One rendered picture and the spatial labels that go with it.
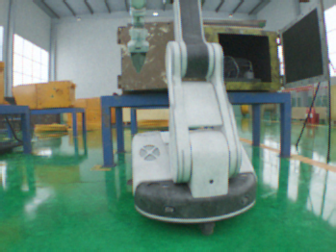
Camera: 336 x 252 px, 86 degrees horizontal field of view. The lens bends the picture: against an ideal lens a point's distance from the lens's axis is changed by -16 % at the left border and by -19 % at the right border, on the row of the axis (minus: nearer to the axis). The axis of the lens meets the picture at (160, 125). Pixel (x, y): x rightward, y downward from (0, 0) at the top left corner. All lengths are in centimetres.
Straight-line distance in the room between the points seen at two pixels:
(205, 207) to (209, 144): 22
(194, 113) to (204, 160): 18
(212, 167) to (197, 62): 41
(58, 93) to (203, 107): 433
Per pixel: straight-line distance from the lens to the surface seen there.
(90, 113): 802
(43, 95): 511
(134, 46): 105
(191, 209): 78
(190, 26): 99
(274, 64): 219
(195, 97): 84
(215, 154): 75
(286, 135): 226
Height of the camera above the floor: 48
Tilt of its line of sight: 4 degrees down
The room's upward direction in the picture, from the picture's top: 2 degrees counter-clockwise
